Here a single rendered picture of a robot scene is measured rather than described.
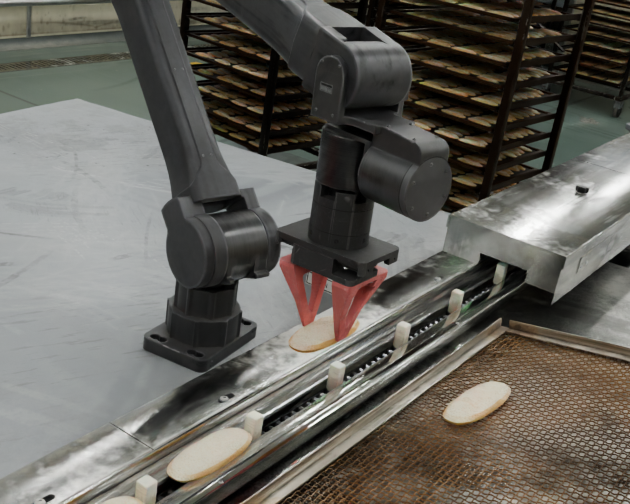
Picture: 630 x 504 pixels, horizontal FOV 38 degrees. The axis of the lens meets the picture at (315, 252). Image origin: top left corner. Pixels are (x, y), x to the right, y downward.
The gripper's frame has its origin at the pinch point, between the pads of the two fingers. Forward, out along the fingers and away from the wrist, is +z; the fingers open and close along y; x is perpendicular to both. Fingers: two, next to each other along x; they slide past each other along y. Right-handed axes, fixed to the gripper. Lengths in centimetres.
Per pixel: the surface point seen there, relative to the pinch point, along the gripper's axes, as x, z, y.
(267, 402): -3.5, 8.9, -3.2
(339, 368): 4.9, 7.0, -0.5
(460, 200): 223, 60, -91
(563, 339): 24.9, 3.7, 15.6
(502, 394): 7.6, 3.4, 16.3
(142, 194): 32, 10, -58
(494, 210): 53, 2, -7
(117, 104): 269, 84, -322
